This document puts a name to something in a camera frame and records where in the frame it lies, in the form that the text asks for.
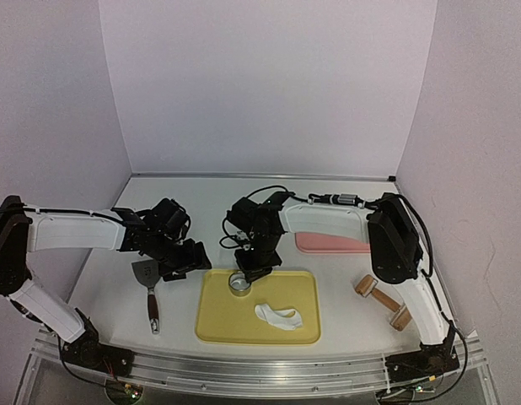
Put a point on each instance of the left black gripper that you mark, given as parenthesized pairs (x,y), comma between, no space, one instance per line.
(191,260)

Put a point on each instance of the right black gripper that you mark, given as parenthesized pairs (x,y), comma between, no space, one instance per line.
(258,259)

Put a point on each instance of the metal scraper with wooden handle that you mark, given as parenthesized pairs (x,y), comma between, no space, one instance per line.
(146,273)

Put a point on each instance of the yellow plastic tray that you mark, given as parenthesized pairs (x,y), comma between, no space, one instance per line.
(281,309)

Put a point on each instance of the white dough lump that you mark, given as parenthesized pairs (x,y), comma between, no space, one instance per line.
(286,320)

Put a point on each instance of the wooden double-ended rolling pin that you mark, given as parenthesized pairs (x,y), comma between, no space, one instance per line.
(367,287)

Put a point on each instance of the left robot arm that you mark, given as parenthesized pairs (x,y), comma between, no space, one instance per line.
(36,242)

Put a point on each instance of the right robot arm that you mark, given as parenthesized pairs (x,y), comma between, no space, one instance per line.
(400,252)

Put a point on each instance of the pink plastic tray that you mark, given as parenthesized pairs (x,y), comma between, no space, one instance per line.
(313,243)

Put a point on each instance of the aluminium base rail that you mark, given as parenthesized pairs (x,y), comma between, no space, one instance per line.
(258,372)

